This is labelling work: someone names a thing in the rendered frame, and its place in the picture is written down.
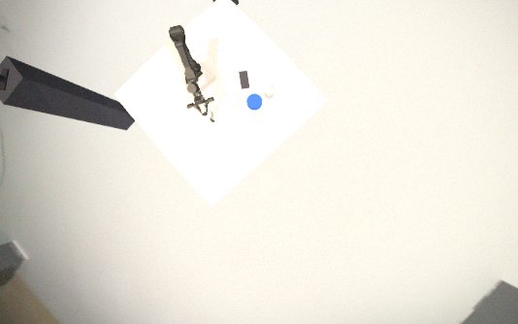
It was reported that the blue short cylinder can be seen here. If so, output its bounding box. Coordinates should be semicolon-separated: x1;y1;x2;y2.
246;93;262;111

